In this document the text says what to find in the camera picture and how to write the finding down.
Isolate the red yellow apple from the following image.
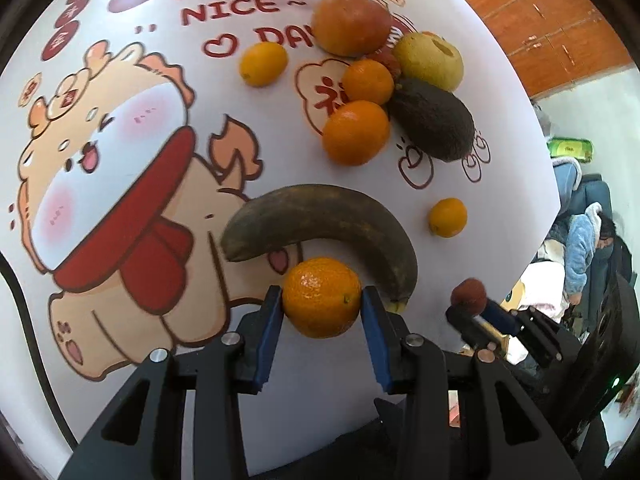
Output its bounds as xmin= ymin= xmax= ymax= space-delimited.
xmin=311 ymin=0 xmax=393 ymax=58

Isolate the large orange tangerine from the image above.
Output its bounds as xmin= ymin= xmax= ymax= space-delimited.
xmin=322 ymin=101 xmax=390 ymax=167

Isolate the dark overripe banana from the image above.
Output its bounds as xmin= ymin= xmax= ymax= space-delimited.
xmin=220 ymin=184 xmax=419 ymax=311

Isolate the black cable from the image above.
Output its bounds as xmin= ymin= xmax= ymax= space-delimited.
xmin=0 ymin=251 xmax=79 ymax=449

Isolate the small yellow kumquat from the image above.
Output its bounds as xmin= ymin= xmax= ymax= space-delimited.
xmin=427 ymin=197 xmax=468 ymax=238

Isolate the yellow pear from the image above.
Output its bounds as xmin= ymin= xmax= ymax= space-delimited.
xmin=392 ymin=32 xmax=464 ymax=92

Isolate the small yellow orange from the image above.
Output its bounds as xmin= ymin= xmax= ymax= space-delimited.
xmin=239 ymin=42 xmax=288 ymax=88

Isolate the green package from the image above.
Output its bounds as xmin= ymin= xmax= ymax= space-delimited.
xmin=547 ymin=138 xmax=593 ymax=164

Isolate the person in blue clothes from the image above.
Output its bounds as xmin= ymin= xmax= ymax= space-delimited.
xmin=549 ymin=156 xmax=617 ymax=306

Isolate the dark green avocado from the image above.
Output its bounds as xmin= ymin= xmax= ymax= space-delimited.
xmin=387 ymin=76 xmax=475 ymax=162

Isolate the wooden cabinet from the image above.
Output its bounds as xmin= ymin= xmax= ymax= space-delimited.
xmin=465 ymin=0 xmax=632 ymax=98

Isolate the small red wrinkled fruit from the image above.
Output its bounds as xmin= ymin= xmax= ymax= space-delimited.
xmin=450 ymin=278 xmax=488 ymax=315

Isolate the medium orange tangerine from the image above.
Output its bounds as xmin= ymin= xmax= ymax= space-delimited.
xmin=341 ymin=58 xmax=395 ymax=105

